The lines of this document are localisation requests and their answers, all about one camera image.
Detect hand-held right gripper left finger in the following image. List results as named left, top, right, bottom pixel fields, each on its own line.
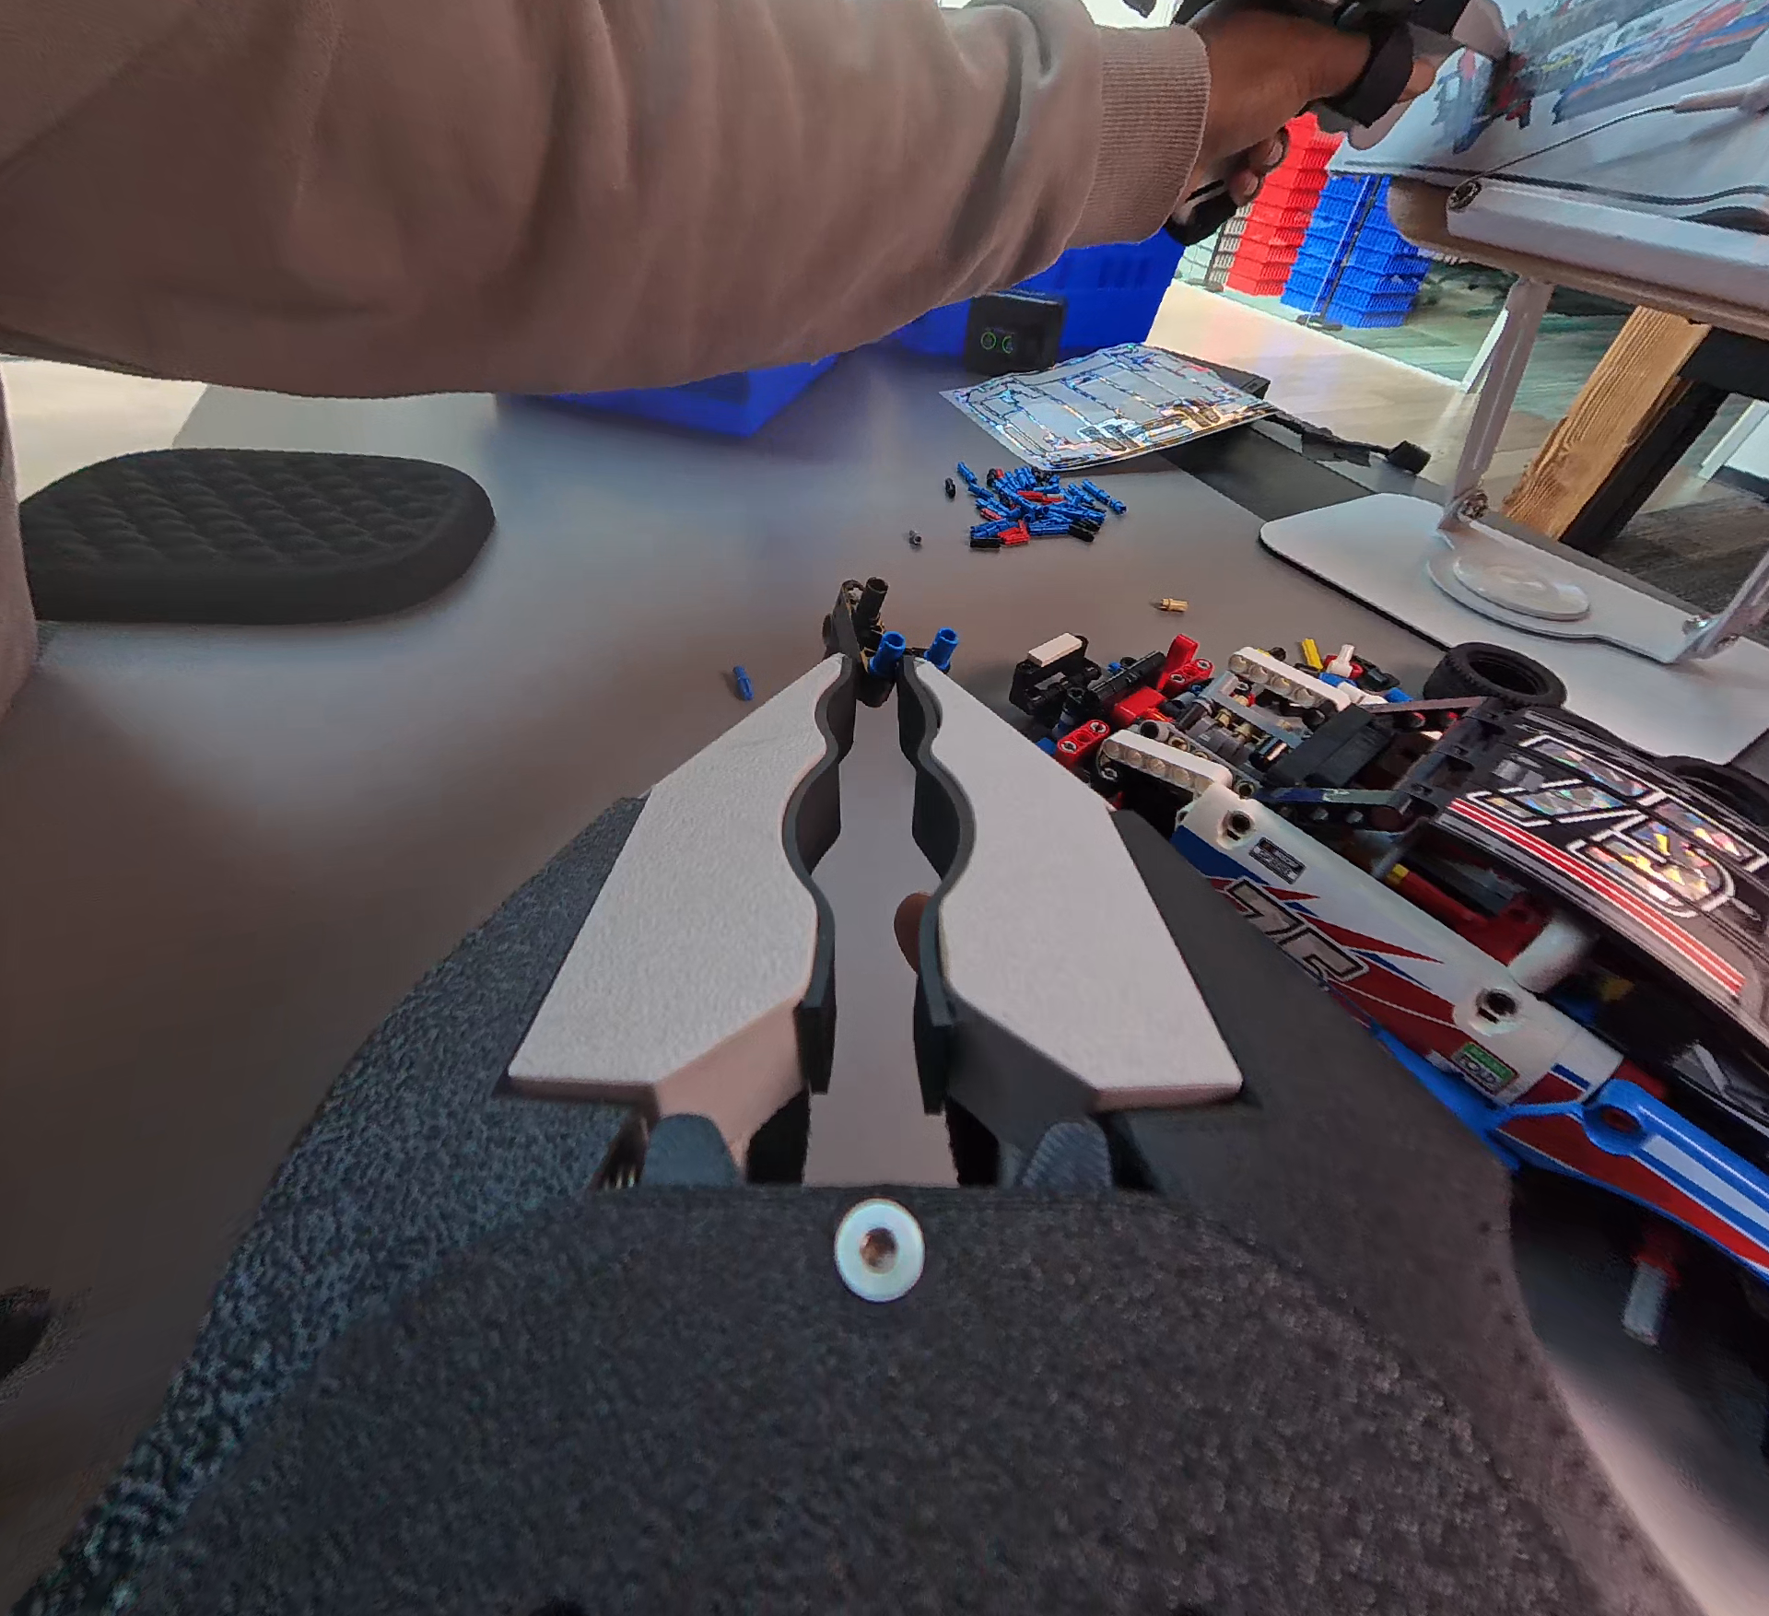
left=511, top=648, right=846, bottom=1112

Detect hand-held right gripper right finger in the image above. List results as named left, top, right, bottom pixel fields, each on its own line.
left=900, top=655, right=1240, bottom=1112

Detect black brick connector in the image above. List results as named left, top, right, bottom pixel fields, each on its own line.
left=824, top=573, right=894, bottom=670

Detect person's left forearm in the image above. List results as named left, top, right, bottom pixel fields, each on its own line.
left=0, top=0, right=1217, bottom=400

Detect grey desk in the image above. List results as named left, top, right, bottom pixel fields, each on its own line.
left=0, top=340, right=1769, bottom=1616

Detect person's left hand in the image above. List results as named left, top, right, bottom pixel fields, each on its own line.
left=1186, top=0, right=1379, bottom=197

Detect stack of red blue bins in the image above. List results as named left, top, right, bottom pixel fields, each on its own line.
left=1217, top=120, right=1443, bottom=333

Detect toy brick race car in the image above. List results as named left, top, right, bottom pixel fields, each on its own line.
left=1012, top=633, right=1769, bottom=1349

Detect large blue plastic bin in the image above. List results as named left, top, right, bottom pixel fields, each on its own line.
left=889, top=228, right=1186, bottom=358

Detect pile of blue red pins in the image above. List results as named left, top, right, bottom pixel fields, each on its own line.
left=946, top=467, right=1132, bottom=558

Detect white monitor base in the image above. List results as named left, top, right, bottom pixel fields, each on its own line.
left=1260, top=492, right=1769, bottom=766

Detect black toy tyre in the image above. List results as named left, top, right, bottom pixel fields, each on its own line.
left=1425, top=642, right=1575, bottom=717

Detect black device with green display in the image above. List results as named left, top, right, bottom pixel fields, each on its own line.
left=964, top=291, right=1062, bottom=371

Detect shiny sticker sheet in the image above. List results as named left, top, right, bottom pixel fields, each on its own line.
left=940, top=340, right=1272, bottom=473

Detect blue plastic bin with label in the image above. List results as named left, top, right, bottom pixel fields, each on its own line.
left=520, top=354, right=841, bottom=445

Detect black padded wrist rest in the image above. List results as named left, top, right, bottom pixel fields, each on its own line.
left=17, top=447, right=499, bottom=626

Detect person's beige hoodie torso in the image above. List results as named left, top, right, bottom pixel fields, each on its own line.
left=0, top=382, right=39, bottom=721

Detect wooden post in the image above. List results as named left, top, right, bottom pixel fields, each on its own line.
left=1499, top=309, right=1718, bottom=544

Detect black power cable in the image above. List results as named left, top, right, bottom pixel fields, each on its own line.
left=1240, top=415, right=1429, bottom=473

